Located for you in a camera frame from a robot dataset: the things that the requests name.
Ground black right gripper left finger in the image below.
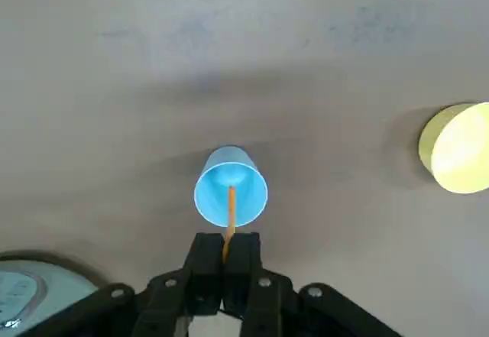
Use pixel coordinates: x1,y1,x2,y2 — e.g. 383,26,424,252
72,232,226,337

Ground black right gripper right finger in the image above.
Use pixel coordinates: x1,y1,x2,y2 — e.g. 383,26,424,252
223,232,402,337

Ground blue plastic cup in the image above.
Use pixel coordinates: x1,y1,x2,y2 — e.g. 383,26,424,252
193,145,269,228

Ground steel electric pot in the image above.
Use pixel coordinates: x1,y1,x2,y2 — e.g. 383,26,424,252
0,251,110,337

